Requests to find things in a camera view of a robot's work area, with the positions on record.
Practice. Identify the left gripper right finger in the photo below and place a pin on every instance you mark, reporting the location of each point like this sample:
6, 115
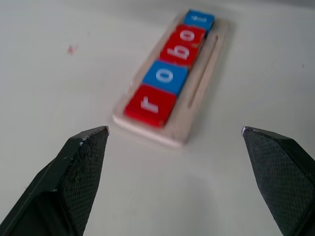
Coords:
283, 172

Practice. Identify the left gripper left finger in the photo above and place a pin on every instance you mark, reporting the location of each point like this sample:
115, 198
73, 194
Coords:
73, 177

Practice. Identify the red letter tile b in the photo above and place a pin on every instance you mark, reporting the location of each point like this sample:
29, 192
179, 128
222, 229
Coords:
180, 52

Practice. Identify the red letter tile o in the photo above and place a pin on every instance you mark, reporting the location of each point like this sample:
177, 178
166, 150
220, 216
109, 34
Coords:
190, 34

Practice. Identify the blue letter tile t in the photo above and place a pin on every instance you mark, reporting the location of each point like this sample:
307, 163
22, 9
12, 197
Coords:
199, 19

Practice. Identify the red letter tile r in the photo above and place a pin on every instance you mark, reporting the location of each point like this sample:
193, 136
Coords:
150, 105

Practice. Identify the wooden letter tray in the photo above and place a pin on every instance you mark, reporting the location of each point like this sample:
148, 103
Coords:
197, 103

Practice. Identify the blue letter tile o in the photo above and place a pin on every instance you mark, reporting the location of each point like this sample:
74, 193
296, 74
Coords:
166, 77

